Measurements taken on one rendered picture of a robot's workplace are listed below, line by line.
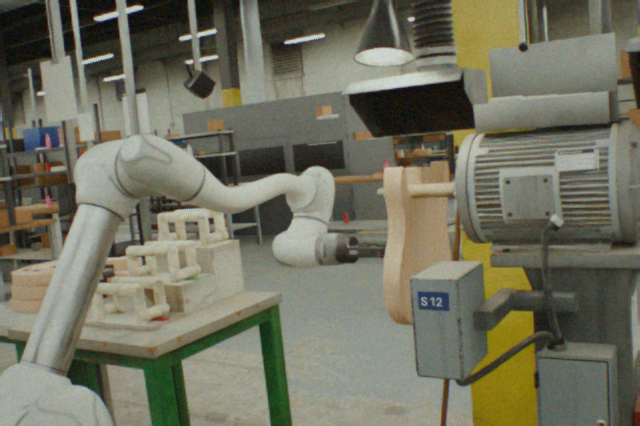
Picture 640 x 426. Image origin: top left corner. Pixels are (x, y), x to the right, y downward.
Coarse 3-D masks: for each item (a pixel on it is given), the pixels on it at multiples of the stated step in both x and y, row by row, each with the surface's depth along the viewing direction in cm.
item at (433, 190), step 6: (408, 186) 161; (414, 186) 160; (420, 186) 159; (426, 186) 158; (432, 186) 157; (438, 186) 156; (444, 186) 156; (450, 186) 155; (414, 192) 159; (420, 192) 159; (426, 192) 158; (432, 192) 157; (438, 192) 156; (444, 192) 156; (450, 192) 155
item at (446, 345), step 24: (456, 264) 134; (480, 264) 134; (432, 288) 124; (456, 288) 122; (480, 288) 133; (432, 312) 125; (456, 312) 123; (432, 336) 126; (456, 336) 123; (480, 336) 133; (552, 336) 133; (432, 360) 126; (456, 360) 124; (480, 360) 132; (504, 360) 134
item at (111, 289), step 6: (102, 288) 187; (108, 288) 186; (114, 288) 185; (120, 288) 183; (126, 288) 182; (132, 288) 181; (138, 288) 181; (108, 294) 187; (114, 294) 186; (120, 294) 184; (126, 294) 183; (132, 294) 182
